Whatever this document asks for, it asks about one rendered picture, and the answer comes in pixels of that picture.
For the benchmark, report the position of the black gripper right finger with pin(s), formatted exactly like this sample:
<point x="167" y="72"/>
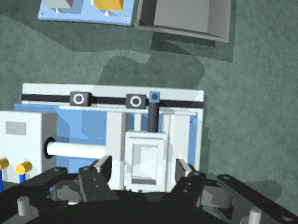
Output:
<point x="250" y="207"/>

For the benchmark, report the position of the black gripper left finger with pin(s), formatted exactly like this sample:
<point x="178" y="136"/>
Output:
<point x="28" y="199"/>

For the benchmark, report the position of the yellow block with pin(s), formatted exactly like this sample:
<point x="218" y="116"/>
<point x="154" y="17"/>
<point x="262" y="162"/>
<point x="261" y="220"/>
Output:
<point x="109" y="4"/>

